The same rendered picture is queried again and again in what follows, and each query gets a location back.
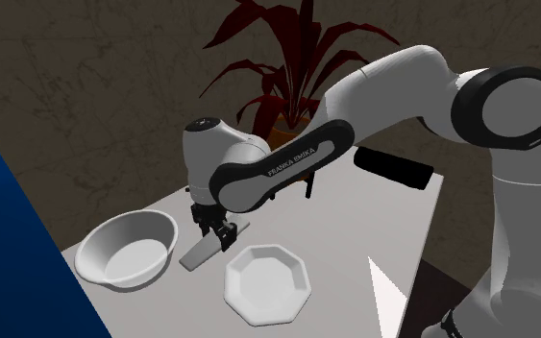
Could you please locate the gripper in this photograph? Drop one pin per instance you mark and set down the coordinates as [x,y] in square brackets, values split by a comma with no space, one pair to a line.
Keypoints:
[208,213]

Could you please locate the black cylinder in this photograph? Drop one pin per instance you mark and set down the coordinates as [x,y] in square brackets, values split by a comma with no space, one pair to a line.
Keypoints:
[392,167]

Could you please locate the grey flat bar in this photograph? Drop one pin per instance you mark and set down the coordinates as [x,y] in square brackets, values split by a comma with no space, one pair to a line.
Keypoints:
[195,256]

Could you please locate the white octagonal plate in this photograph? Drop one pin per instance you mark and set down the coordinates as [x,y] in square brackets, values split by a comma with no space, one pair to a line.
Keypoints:
[267,284]

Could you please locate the red-leaved potted plant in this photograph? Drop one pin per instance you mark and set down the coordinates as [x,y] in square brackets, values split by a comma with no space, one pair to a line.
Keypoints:
[293,56]

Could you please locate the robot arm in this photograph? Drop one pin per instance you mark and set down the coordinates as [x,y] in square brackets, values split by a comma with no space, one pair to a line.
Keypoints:
[392,98]

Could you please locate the white round bowl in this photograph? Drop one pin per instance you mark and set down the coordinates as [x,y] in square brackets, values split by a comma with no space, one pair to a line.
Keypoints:
[125,253]

